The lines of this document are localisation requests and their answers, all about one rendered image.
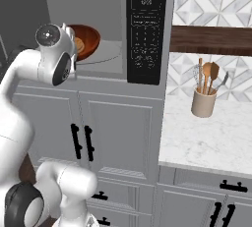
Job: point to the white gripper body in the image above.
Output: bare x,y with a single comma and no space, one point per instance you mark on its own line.
71,39

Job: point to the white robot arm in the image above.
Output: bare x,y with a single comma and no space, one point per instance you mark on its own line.
19,73

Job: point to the golden waffle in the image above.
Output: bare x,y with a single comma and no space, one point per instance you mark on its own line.
79,45

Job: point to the brown wooden bowl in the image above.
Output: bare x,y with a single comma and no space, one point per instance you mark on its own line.
90,41

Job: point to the grey microwave turntable plate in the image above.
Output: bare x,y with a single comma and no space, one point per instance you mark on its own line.
106,52

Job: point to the grey microwave door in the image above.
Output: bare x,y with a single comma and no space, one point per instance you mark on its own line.
23,14

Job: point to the grey microwave oven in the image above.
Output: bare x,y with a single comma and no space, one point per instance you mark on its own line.
146,28

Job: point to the grey cupboard door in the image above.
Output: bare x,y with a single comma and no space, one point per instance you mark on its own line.
124,136
49,126
242,213
190,209

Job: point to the metal whisk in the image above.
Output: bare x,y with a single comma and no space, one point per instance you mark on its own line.
196,77

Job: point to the wooden stick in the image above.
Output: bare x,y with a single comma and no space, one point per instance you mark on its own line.
200,73

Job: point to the dark wooden shelf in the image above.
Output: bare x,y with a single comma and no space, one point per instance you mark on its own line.
210,40

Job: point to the wooden spoon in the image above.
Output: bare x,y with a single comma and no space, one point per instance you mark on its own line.
206,73

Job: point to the wooden spatula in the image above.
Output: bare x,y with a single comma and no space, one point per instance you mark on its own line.
214,70

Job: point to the beige utensil pot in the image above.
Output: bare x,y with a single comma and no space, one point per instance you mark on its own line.
203,103

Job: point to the metal spoon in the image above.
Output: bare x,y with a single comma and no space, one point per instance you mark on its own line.
222,81

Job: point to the grey drawer front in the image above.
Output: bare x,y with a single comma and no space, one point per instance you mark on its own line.
203,179
131,193
128,219

